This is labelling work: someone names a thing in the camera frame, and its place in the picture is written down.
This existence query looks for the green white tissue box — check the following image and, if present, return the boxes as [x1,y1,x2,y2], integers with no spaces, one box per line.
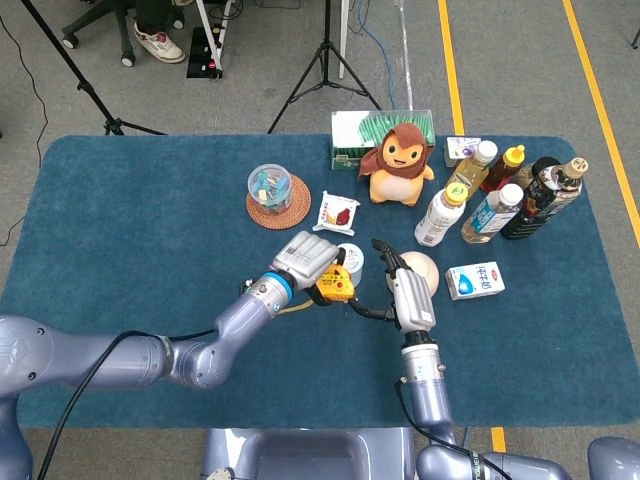
[330,109,436,172]

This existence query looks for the blue tablecloth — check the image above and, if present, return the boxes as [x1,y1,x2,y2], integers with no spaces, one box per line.
[0,133,640,430]

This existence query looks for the grey-blue robot torso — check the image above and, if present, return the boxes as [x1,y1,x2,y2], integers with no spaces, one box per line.
[199,427,419,480]

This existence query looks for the dark bottle black cap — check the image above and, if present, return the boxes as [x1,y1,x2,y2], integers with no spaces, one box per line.
[509,156,563,196]

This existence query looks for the clear bottle blue label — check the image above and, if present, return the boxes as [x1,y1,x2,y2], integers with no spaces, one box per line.
[460,182,525,245]

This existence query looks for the seated person dark trousers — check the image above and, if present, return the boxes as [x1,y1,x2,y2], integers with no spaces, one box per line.
[132,0,194,65]

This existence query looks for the black light stand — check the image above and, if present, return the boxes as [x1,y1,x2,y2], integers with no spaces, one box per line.
[19,0,168,137]

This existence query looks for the white slanted frame post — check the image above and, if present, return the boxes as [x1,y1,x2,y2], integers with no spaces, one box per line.
[194,0,236,79]

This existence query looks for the black power strip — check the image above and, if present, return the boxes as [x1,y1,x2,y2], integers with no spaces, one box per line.
[186,25,225,80]

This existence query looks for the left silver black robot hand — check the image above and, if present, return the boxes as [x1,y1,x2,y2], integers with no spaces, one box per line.
[271,230,347,307]

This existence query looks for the orange plush toy brown hood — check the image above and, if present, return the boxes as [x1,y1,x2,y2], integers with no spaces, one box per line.
[356,122,436,208]

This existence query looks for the amber bottle yellow cap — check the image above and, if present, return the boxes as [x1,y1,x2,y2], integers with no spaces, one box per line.
[479,144,527,195]

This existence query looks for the white upright post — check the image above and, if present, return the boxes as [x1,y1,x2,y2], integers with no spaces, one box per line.
[338,0,350,80]

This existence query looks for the white bottle yellow cap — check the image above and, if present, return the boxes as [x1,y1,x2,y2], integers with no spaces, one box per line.
[413,181,468,248]

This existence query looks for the white blue milk carton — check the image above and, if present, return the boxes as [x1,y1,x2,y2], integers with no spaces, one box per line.
[444,260,506,302]

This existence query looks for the round woven rattan coaster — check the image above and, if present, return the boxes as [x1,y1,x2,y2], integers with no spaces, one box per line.
[245,173,313,231]

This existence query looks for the white snack packet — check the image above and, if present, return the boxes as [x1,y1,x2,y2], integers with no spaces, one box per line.
[312,190,362,237]

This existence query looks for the clear jar of binder clips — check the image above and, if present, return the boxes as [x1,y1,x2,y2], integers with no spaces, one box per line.
[247,163,295,215]

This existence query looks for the pale yellow tea bottle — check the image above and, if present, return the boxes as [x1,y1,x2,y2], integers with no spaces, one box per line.
[444,140,500,201]

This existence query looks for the small white purple box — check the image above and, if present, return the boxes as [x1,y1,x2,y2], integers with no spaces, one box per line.
[443,136,483,168]

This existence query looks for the cream ceramic bowl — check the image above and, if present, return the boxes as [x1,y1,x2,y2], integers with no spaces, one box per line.
[399,250,441,296]

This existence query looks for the black tripod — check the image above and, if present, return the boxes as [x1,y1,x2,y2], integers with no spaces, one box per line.
[267,0,382,135]

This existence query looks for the light blue plastic cup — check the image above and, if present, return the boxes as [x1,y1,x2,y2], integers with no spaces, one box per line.
[337,242,366,287]

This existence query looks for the blue floor cable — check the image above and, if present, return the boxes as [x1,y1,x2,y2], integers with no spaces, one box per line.
[347,0,416,111]

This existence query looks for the dark bottle beige cap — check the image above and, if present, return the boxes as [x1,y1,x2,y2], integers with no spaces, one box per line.
[500,157,590,241]

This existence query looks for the black office chair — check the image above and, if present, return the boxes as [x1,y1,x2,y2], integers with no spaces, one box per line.
[60,0,185,69]

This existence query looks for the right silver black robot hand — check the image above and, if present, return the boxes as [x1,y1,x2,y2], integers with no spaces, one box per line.
[348,238,437,336]

